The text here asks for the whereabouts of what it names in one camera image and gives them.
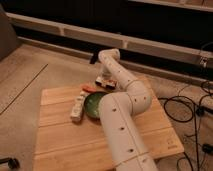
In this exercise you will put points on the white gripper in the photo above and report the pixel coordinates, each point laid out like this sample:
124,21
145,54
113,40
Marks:
105,74

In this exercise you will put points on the green bowl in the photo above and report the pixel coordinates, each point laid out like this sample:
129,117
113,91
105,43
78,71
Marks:
91,104

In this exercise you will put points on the white window frame rail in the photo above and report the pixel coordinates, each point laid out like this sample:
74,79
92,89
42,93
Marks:
133,44

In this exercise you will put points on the orange carrot toy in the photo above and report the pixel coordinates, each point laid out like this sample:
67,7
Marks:
88,88

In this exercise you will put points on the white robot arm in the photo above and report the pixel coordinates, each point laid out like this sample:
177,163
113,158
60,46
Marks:
128,150

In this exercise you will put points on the black chair caster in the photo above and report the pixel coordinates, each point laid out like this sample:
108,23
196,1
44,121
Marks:
13,163

